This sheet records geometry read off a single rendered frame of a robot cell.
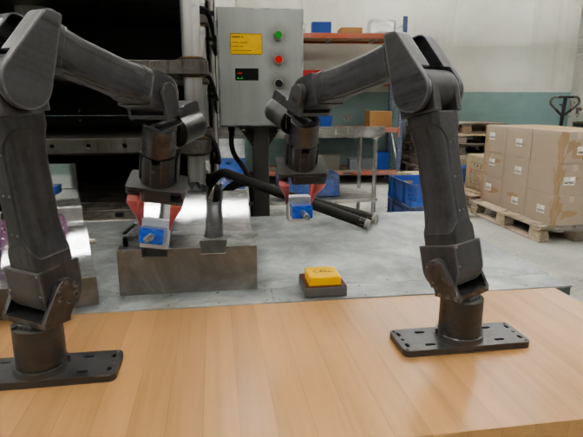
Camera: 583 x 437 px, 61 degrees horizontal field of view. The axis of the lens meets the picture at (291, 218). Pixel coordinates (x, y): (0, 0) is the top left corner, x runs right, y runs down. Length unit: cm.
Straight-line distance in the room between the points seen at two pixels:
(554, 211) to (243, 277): 388
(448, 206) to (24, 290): 58
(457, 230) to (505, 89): 778
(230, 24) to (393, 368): 135
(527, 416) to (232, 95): 140
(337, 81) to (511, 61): 772
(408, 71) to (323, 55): 697
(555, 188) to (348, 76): 385
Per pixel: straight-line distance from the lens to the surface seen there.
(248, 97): 178
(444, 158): 75
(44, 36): 67
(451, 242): 75
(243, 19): 180
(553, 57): 886
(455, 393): 69
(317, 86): 90
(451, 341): 78
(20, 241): 69
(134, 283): 98
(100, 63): 75
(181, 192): 88
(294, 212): 103
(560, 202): 465
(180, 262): 96
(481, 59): 835
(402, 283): 103
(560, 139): 459
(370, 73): 83
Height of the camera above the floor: 116
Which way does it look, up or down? 13 degrees down
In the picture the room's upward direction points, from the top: straight up
